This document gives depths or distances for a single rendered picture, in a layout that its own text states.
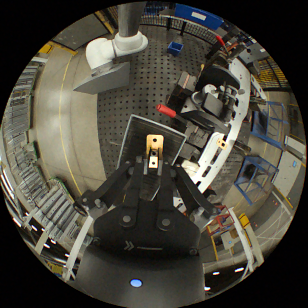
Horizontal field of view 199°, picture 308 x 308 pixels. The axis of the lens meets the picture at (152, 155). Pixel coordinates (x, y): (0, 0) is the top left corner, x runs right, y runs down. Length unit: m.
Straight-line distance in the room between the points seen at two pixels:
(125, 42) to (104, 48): 0.13
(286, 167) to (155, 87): 8.21
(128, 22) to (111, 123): 0.71
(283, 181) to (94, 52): 8.73
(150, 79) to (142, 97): 0.17
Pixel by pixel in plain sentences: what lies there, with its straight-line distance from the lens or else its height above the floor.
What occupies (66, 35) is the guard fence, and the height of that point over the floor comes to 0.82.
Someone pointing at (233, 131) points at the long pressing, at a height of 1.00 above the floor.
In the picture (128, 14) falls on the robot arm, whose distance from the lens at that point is 0.53.
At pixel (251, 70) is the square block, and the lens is 0.94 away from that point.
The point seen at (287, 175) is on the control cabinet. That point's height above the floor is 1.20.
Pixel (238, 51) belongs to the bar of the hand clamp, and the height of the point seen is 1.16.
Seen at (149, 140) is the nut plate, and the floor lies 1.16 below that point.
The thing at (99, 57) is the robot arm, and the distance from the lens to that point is 0.68.
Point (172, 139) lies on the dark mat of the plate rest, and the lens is 0.21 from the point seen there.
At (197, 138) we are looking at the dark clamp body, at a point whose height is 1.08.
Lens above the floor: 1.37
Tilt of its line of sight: 67 degrees down
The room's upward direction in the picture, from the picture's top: 172 degrees counter-clockwise
